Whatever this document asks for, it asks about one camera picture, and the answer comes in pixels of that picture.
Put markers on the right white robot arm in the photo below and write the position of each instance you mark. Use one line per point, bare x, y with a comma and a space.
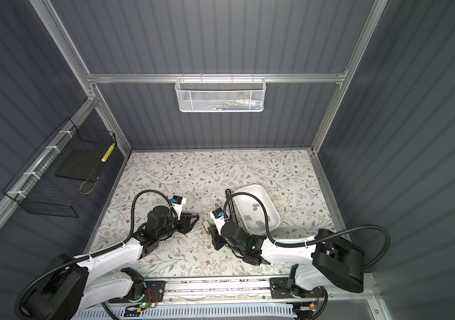
335, 261

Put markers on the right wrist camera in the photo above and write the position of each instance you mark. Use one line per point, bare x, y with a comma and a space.
219, 218

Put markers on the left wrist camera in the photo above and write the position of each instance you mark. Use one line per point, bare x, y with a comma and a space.
177, 203

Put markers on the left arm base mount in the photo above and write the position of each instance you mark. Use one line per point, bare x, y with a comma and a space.
146, 294

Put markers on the yellow marker pen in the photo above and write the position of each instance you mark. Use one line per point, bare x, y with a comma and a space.
108, 153

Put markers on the white wire mesh basket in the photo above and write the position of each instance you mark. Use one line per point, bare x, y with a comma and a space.
221, 97

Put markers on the white oval plastic tray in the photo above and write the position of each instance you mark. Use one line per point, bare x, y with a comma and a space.
252, 213

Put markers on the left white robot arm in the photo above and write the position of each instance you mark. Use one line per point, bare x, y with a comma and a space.
71, 284

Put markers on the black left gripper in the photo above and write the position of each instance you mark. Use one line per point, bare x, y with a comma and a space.
185, 223

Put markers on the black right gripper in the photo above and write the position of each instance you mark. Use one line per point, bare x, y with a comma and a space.
215, 236

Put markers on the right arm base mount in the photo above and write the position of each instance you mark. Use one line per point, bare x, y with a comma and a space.
286, 288

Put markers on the black foam pad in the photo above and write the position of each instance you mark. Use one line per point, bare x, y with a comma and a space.
81, 166

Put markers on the black wire basket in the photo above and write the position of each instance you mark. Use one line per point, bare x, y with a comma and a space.
60, 180

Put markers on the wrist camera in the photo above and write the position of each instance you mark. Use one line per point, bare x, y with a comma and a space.
219, 218
177, 203

